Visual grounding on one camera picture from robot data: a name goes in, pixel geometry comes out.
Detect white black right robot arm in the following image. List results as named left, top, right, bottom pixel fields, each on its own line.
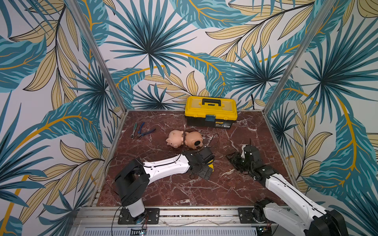
left=226, top=145, right=348, bottom=236

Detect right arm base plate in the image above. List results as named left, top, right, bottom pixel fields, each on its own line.
left=237, top=207, right=258, bottom=224

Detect yellow black plastic toolbox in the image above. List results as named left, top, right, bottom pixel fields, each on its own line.
left=185, top=96, right=238, bottom=129

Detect dark pink piggy bank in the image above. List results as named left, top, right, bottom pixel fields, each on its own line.
left=185, top=131, right=203, bottom=149

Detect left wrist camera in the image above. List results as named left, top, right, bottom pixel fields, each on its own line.
left=192, top=147, right=215, bottom=165

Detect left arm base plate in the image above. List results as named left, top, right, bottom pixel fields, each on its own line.
left=118, top=208, right=160, bottom=225

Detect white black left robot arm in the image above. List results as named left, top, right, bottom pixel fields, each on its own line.
left=115, top=148, right=215, bottom=219

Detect right aluminium corner post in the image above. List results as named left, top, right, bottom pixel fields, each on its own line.
left=262, top=0, right=336, bottom=115

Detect yellow piggy bank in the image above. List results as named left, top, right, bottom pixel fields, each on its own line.
left=208, top=160, right=214, bottom=172

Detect left aluminium corner post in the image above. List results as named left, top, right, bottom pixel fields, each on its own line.
left=67, top=0, right=127, bottom=114

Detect aluminium front rail frame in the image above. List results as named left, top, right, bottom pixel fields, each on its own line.
left=69, top=206, right=295, bottom=236

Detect light pink piggy bank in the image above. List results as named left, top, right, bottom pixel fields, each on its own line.
left=166, top=130, right=184, bottom=148

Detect aluminium corner post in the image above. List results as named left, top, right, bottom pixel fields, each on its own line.
left=67, top=0, right=127, bottom=114
left=262, top=0, right=336, bottom=115

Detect blue handled pliers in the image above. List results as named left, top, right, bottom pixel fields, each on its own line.
left=137, top=122, right=157, bottom=139

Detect green handled wrench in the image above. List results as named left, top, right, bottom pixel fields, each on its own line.
left=130, top=123, right=137, bottom=139

